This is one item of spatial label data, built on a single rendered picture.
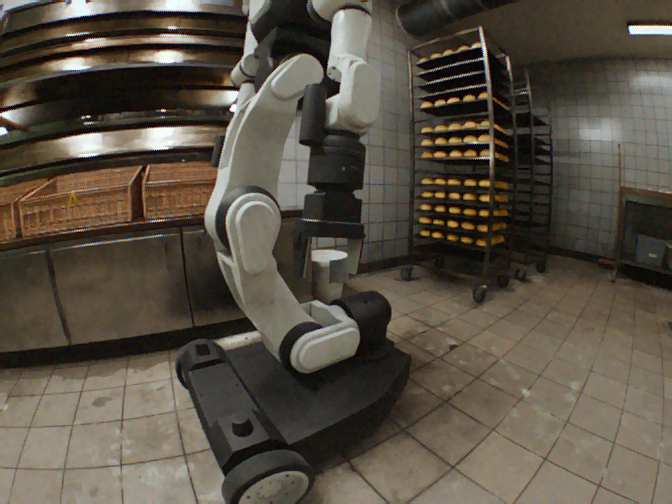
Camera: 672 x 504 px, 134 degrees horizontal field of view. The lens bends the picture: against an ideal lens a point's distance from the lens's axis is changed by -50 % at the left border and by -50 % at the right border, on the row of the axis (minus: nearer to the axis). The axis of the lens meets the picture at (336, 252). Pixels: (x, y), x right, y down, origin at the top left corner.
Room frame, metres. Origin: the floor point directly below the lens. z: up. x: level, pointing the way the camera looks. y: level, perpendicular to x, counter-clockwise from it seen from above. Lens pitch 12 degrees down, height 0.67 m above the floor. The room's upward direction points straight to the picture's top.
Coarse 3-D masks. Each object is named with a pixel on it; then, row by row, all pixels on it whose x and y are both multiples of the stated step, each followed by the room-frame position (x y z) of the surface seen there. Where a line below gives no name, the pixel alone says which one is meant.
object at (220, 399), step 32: (384, 320) 0.78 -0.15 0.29; (192, 352) 0.67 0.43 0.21; (224, 352) 0.74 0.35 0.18; (256, 352) 0.77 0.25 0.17; (384, 352) 0.75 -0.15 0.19; (192, 384) 0.55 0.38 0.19; (224, 384) 0.57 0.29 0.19; (256, 384) 0.61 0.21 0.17; (288, 384) 0.62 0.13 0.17; (320, 384) 0.62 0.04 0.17; (352, 384) 0.62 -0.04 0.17; (384, 384) 0.62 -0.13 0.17; (224, 416) 0.43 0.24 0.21; (256, 416) 0.45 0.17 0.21; (288, 416) 0.49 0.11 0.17; (320, 416) 0.50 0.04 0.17; (352, 416) 0.51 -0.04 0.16; (384, 416) 0.60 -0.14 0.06; (224, 448) 0.35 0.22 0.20; (256, 448) 0.36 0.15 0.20; (288, 448) 0.40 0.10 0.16; (320, 448) 0.45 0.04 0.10
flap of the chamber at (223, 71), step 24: (72, 72) 1.02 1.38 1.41; (96, 72) 1.11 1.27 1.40; (120, 72) 1.21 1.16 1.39; (144, 72) 1.30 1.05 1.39; (168, 72) 1.38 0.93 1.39; (192, 72) 1.45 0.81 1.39; (216, 72) 1.52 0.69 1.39; (0, 96) 0.78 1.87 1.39; (24, 96) 0.93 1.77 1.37; (48, 96) 1.06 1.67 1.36
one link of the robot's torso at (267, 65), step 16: (272, 32) 0.60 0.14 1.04; (288, 32) 0.60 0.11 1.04; (304, 32) 0.63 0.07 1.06; (256, 48) 0.67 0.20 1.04; (272, 48) 0.62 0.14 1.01; (288, 48) 0.68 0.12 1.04; (304, 48) 0.69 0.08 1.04; (320, 48) 0.65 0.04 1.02; (272, 64) 0.60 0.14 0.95; (256, 80) 0.66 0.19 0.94
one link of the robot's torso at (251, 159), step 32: (288, 64) 0.58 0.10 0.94; (320, 64) 0.62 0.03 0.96; (256, 96) 0.55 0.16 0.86; (288, 96) 0.58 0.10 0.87; (256, 128) 0.57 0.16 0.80; (288, 128) 0.60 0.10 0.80; (224, 160) 0.63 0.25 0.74; (256, 160) 0.58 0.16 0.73; (224, 192) 0.54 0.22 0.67; (256, 192) 0.55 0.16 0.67; (224, 224) 0.51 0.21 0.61
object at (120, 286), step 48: (48, 240) 0.71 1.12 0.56; (96, 240) 0.84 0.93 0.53; (144, 240) 0.95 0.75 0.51; (192, 240) 1.06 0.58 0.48; (288, 240) 1.29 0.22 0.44; (0, 288) 0.55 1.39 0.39; (48, 288) 0.69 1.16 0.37; (96, 288) 0.82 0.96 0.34; (144, 288) 0.94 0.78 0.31; (192, 288) 1.04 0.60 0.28; (0, 336) 0.50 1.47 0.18; (48, 336) 0.65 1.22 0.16; (96, 336) 0.79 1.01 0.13; (144, 336) 0.94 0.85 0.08; (192, 336) 1.06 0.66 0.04
